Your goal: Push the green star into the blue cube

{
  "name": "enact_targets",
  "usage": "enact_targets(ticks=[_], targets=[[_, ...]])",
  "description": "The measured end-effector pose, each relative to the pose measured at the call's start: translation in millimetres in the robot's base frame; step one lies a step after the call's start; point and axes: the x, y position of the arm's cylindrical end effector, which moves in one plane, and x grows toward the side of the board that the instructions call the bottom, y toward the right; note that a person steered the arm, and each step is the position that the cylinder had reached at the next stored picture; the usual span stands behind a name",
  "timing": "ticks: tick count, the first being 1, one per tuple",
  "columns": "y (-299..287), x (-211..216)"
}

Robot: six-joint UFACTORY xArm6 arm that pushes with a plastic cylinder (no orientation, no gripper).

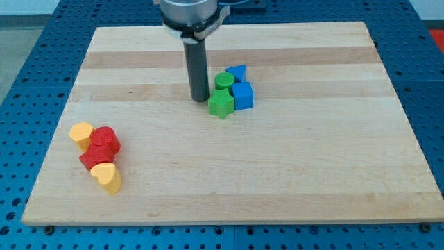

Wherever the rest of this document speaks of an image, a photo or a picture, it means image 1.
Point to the yellow heart block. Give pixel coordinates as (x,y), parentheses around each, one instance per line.
(108,176)

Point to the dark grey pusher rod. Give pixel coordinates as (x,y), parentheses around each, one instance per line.
(196,60)

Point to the green star block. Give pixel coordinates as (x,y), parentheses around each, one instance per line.
(221,103)

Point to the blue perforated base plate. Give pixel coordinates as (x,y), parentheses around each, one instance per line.
(33,106)

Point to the green cylinder block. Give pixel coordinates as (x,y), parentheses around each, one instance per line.
(224,81)

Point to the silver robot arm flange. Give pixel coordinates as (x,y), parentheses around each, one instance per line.
(192,21)

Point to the blue triangle block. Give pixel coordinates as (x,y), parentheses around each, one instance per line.
(239,73)

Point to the red star block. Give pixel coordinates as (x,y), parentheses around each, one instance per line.
(96,154)

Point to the red cylinder block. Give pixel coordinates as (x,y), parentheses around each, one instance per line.
(105,136)

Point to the wooden board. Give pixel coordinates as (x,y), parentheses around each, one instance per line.
(326,141)

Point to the yellow hexagon block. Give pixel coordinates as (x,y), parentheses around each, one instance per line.
(80,134)

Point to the blue cube block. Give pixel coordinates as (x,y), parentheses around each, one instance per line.
(243,95)

